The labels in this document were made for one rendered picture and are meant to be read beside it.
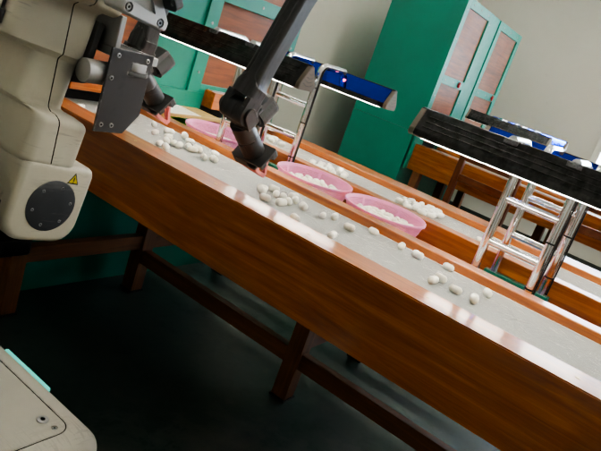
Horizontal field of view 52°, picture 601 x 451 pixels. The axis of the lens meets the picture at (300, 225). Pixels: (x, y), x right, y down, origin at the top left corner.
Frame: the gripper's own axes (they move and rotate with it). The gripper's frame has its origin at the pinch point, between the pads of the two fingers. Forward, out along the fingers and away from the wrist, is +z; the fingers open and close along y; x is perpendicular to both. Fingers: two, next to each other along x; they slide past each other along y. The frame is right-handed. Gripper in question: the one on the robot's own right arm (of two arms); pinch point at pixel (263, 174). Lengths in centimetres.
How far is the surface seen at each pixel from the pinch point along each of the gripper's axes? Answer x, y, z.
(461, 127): -32, -40, -5
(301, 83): -27.9, 7.0, -4.6
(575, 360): 2, -85, 11
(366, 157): -163, 112, 230
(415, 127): -27.4, -29.6, -4.9
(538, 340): 1, -77, 11
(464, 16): -250, 80, 159
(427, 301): 12, -57, -6
